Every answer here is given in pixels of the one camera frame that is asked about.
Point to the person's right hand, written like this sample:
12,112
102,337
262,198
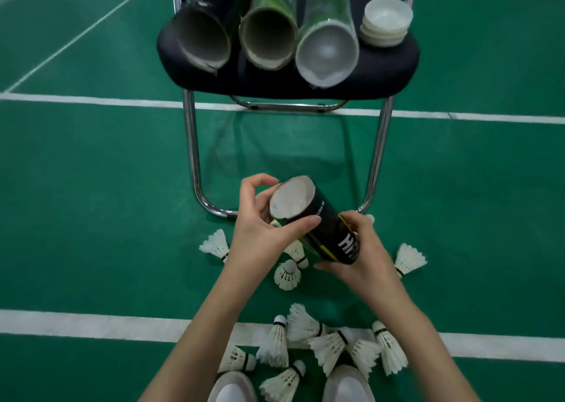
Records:
371,273

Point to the person's left hand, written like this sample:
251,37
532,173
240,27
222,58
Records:
251,238

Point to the pile of white shuttlecocks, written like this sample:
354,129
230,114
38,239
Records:
216,243

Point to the black shuttlecock tube green stripe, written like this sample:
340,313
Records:
326,229

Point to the black chair with chrome frame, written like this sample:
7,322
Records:
379,70

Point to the black green Hangyu tube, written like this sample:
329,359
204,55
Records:
201,35

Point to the bright green glossy shuttlecock tube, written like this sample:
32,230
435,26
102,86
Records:
326,0

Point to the person's left forearm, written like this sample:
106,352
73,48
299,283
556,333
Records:
198,340

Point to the person's right forearm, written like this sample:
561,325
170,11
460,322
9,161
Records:
423,357

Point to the person's right shoe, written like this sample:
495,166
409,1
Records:
348,388

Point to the person's shoe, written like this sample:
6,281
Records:
231,390
348,388

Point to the person's left shoe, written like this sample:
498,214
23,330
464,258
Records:
231,390

